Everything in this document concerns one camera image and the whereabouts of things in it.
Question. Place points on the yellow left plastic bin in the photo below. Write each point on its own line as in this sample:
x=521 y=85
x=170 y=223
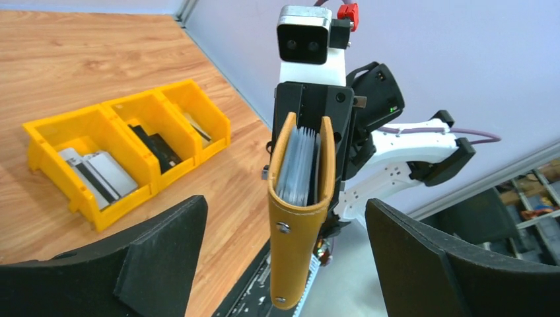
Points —
x=88 y=130

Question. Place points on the black office chair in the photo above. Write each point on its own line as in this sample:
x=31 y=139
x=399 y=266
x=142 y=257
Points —
x=484 y=220

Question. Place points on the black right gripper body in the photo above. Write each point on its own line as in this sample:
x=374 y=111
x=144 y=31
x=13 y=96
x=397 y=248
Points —
x=310 y=102

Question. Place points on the yellow middle plastic bin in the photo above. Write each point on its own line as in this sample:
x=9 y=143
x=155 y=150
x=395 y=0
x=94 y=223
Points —
x=162 y=135

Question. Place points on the yellow plastic bin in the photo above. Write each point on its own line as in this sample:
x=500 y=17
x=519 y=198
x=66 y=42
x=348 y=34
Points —
x=162 y=135
x=188 y=96
x=88 y=130

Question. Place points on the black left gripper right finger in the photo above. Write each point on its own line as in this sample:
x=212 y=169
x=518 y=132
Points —
x=426 y=272

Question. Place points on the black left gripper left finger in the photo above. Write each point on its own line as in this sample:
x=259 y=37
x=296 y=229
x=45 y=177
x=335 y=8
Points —
x=145 y=270

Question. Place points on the yellow leather card holder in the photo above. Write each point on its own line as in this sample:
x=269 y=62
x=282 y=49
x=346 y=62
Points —
x=293 y=229

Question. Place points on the yellow right plastic bin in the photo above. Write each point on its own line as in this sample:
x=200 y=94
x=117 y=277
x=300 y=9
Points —
x=188 y=96

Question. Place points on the beige cards in bin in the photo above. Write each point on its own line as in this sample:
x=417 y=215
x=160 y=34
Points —
x=206 y=138

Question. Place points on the black cards in bin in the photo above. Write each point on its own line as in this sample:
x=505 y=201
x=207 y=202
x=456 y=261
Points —
x=167 y=157

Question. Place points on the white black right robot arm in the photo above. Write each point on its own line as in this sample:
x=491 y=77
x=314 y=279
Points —
x=384 y=158

